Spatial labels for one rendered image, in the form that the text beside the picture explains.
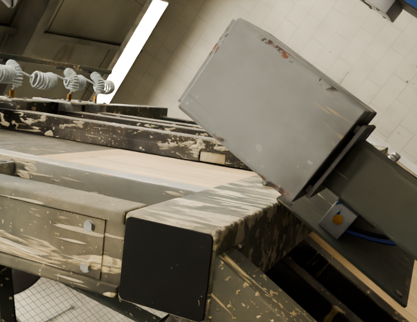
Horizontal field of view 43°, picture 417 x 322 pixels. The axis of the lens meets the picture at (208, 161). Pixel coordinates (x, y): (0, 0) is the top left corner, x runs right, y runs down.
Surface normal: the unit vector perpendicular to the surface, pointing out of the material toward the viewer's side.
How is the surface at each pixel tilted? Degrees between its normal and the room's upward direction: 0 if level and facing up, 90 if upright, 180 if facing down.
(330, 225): 90
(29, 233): 90
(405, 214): 90
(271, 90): 90
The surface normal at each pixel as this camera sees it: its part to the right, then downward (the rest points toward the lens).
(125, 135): -0.40, 0.07
